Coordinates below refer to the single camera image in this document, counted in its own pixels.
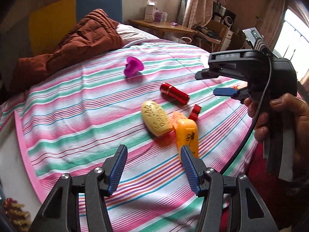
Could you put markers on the magenta plastic toy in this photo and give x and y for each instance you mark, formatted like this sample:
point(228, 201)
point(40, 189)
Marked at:
point(132, 66)

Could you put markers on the grey yellow blue headboard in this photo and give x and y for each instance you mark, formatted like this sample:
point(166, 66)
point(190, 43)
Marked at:
point(53, 21)

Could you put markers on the pale orange plastic piece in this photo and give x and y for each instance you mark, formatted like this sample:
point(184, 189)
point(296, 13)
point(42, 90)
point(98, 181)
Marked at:
point(177, 118)

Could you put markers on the small purple item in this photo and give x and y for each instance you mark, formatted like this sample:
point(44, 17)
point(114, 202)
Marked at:
point(174, 24)

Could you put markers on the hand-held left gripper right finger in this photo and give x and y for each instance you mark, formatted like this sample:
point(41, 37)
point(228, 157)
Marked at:
point(190, 171)

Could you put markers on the red metallic cylinder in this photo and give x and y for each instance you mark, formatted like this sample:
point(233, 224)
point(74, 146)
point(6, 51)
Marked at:
point(175, 94)

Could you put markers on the white carton box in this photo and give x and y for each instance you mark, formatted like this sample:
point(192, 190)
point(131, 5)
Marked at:
point(150, 11)

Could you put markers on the orange printed capsule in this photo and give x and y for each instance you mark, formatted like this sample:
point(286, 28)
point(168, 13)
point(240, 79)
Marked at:
point(185, 135)

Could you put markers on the white pillow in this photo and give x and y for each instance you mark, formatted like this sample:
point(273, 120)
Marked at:
point(135, 33)

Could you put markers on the small red block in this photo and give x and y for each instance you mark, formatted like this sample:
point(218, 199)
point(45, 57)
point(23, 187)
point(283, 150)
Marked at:
point(195, 112)

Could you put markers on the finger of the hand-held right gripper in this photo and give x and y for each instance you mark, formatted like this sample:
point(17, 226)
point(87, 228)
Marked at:
point(205, 74)
point(224, 91)

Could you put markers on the wooden bedside desk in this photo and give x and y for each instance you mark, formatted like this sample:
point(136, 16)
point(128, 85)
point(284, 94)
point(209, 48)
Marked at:
point(159, 25)

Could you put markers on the person's red clothing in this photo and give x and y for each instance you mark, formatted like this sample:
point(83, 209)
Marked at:
point(265, 198)

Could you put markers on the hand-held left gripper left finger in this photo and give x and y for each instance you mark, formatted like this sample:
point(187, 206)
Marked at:
point(117, 171)

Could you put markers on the purple box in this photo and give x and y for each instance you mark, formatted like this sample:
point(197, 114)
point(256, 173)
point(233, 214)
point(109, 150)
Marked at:
point(159, 15)

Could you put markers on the bright window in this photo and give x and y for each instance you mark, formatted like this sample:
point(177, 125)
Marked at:
point(297, 41)

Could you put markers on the person's right hand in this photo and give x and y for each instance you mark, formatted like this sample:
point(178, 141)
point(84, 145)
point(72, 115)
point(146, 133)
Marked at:
point(294, 108)

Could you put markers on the brown quilted comforter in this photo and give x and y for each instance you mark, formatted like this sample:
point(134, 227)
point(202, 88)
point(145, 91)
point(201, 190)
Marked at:
point(72, 43)

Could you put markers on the pink patterned curtain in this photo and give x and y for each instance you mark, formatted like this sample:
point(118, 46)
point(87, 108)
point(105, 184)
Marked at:
point(193, 2)

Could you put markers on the cluttered storage shelf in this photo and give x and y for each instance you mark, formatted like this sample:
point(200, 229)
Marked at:
point(228, 14)

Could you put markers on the yellow embossed egg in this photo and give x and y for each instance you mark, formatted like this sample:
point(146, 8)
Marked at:
point(155, 118)

